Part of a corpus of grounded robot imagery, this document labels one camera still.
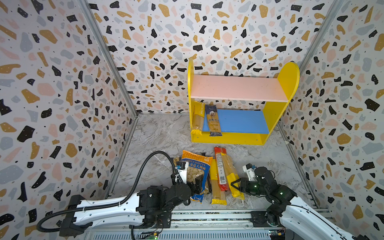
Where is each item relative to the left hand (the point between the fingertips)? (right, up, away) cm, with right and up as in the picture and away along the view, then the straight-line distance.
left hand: (197, 175), depth 69 cm
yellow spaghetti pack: (+11, -15, +9) cm, 21 cm away
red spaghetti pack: (+14, -10, +13) cm, 21 cm away
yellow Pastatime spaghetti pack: (0, +30, +29) cm, 41 cm away
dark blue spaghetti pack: (+9, +26, +26) cm, 38 cm away
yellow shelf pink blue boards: (+41, +39, +54) cm, 78 cm away
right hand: (+17, -7, +8) cm, 20 cm away
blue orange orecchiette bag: (0, +1, +13) cm, 13 cm away
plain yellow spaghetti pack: (+19, -4, +11) cm, 22 cm away
